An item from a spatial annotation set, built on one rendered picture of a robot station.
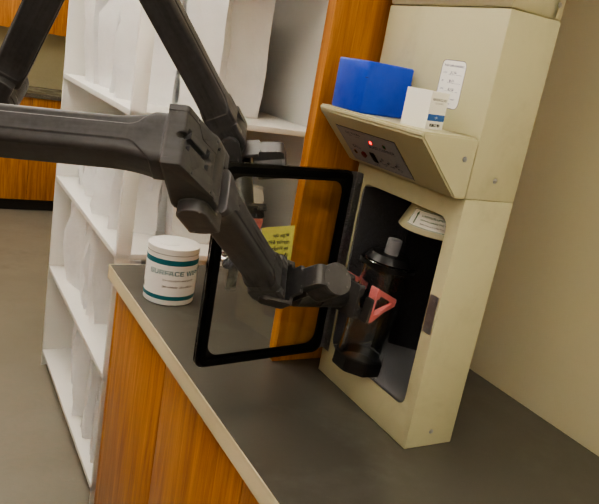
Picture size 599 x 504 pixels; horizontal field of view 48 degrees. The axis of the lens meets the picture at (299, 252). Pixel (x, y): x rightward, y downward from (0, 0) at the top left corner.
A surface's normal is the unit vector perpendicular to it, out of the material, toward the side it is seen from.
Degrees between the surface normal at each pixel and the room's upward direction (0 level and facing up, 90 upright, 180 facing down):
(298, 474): 0
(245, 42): 89
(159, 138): 53
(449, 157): 90
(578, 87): 90
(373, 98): 90
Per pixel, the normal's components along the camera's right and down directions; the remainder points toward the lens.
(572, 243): -0.87, -0.02
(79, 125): 0.06, -0.36
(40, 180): 0.47, 0.32
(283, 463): 0.17, -0.95
